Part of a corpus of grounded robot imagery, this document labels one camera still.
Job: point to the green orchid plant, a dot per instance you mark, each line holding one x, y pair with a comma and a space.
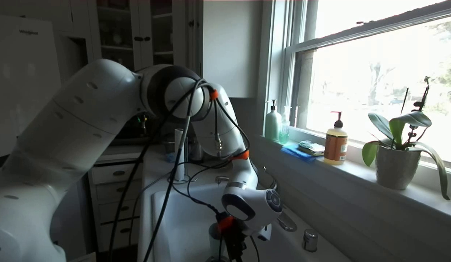
405, 121

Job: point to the white plant pot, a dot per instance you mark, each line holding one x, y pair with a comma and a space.
397, 168

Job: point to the pale green soap bottle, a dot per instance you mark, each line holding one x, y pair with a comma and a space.
273, 126

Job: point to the white drawer cabinet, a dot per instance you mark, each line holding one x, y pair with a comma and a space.
103, 199

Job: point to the white window frame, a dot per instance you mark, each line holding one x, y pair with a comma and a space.
285, 59

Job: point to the chrome round sink cap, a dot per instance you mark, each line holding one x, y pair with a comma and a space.
311, 241

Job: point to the orange soap pump bottle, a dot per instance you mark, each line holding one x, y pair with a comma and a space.
336, 146

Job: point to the blue sponge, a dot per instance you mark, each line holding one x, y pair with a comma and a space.
296, 152

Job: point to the glass door upper cabinet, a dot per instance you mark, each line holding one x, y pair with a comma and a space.
141, 34

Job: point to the chrome kitchen faucet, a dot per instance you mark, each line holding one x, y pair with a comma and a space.
286, 222

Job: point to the plain white wall cabinet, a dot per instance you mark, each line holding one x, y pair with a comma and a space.
231, 49

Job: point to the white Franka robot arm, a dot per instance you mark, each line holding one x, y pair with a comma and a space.
81, 126

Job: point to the white ceramic sink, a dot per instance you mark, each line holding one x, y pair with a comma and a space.
187, 238

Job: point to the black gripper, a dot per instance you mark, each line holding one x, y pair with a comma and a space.
237, 245

